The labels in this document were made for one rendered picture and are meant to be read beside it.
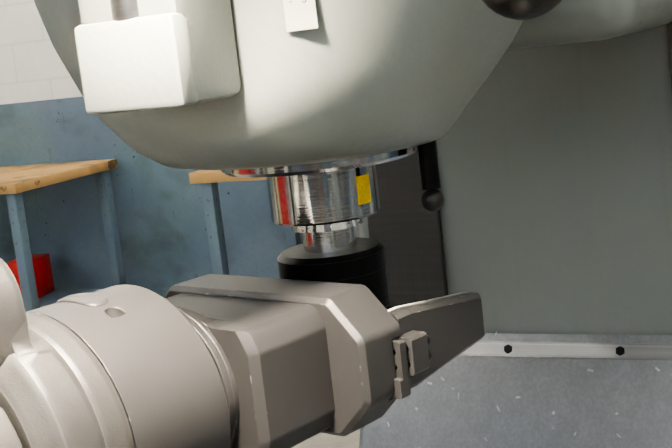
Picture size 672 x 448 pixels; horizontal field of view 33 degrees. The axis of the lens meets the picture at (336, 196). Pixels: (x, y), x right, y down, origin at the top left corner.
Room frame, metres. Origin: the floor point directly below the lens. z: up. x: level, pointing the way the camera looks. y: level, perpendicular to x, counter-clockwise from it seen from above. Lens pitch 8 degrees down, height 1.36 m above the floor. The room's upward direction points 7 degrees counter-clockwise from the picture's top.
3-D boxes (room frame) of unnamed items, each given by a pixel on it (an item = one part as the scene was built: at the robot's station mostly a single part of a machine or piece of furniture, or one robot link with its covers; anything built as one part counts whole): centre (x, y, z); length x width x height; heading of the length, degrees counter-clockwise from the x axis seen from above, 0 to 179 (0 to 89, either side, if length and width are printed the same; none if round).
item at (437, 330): (0.45, -0.04, 1.23); 0.06 x 0.02 x 0.03; 139
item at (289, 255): (0.49, 0.01, 1.26); 0.05 x 0.05 x 0.01
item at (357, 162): (0.49, 0.01, 1.31); 0.09 x 0.09 x 0.01
